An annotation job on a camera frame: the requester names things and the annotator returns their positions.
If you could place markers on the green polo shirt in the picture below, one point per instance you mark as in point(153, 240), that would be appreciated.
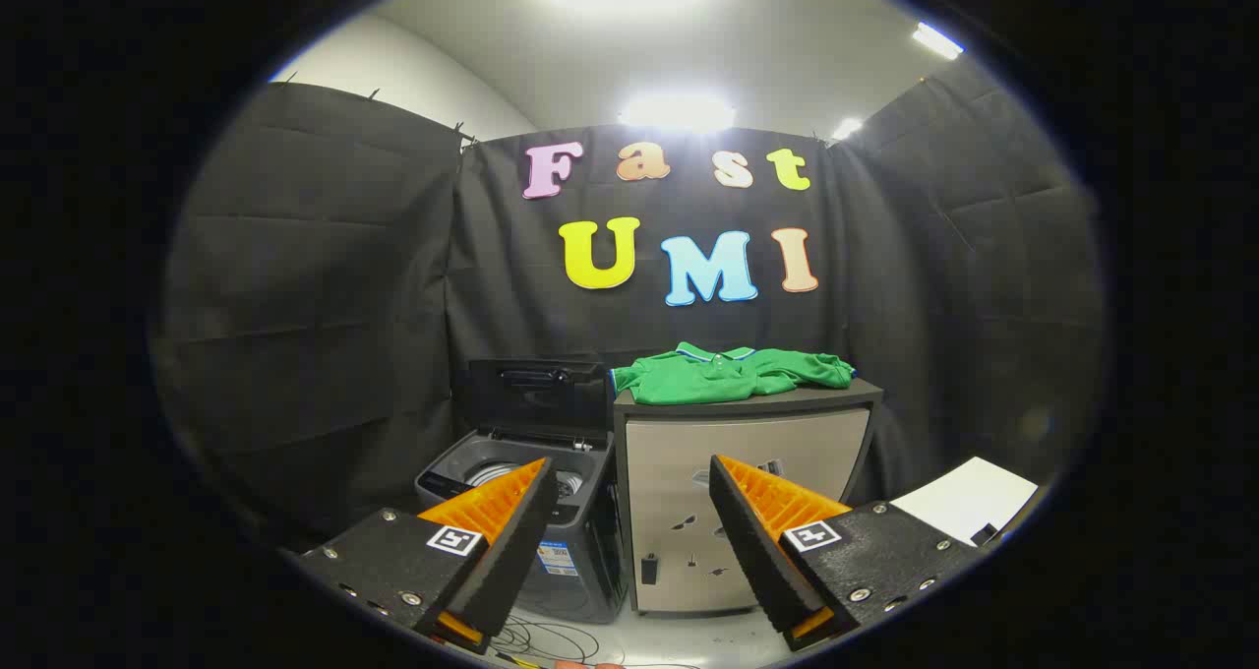
point(718, 374)

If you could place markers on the round ceiling light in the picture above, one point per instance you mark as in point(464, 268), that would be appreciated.
point(677, 113)

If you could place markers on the small ceiling light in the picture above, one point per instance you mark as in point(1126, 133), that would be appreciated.
point(847, 128)

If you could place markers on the dark washing machine lid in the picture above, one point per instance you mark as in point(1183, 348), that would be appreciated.
point(536, 398)

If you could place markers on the grey cabinet with dark top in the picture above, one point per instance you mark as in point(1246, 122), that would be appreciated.
point(669, 453)

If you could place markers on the narrow ceiling light strip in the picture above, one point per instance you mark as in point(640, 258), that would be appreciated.
point(936, 40)

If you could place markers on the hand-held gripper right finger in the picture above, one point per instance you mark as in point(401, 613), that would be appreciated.
point(752, 551)

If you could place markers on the grey washing machine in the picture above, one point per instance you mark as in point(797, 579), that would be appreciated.
point(585, 561)

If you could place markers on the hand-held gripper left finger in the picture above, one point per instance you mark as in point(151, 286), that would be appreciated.
point(511, 561)

